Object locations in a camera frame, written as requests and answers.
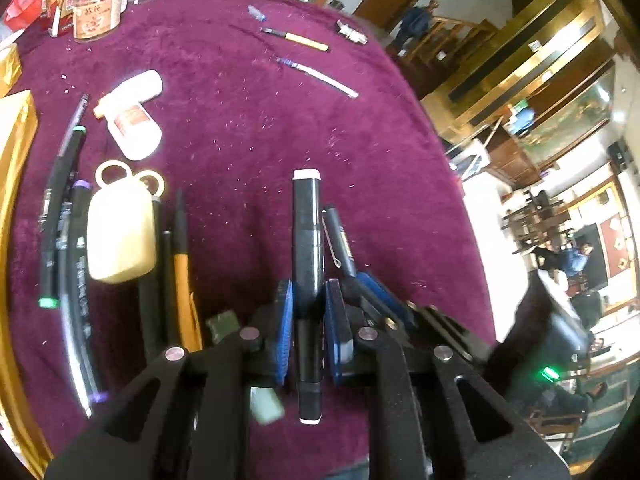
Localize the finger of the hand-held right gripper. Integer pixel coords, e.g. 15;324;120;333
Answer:
345;271;498;367

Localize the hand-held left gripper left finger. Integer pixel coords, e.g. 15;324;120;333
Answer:
44;279;294;480

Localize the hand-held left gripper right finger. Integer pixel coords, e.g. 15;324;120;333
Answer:
324;279;572;480

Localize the black pen with metal clip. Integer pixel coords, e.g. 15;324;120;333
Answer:
321;205;359;281

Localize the white-capped black marker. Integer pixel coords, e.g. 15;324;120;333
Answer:
292;169;325;426

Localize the black and yellow pen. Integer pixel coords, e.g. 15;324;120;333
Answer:
172;189;203;356

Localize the pile of black markers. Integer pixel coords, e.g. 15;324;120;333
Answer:
56;181;176;406

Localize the pale yellow case with ring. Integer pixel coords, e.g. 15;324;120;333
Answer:
86;160;166;283

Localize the white glue bottle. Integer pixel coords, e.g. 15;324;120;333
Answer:
92;70;163;161

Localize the green-capped black marker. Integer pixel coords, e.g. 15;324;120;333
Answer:
38;126;87;309

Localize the thin dark pen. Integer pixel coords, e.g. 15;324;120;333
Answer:
54;93;92;161

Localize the yellow-taped white box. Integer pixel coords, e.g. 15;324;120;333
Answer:
0;89;53;478

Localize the blue box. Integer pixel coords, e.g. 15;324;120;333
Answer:
509;104;536;137

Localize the maroon velvet tablecloth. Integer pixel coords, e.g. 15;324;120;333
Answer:
0;0;497;468

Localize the gold-framed landscape painting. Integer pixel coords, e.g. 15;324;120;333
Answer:
517;67;617;161

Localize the thin white pen refill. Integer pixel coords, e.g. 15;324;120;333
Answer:
275;56;360;100

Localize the metal clip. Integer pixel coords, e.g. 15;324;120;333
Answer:
336;20;369;45

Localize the yellow and black craft knife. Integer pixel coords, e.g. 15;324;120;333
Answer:
260;27;331;53

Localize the wooden stair railing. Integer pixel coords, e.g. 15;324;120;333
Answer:
400;15;508;68

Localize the red-lidded jar with brown label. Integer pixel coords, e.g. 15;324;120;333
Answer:
71;0;126;42

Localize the brown tape roll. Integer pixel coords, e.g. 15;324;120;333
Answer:
0;42;23;98

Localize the red bag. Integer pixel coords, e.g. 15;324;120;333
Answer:
4;0;47;31

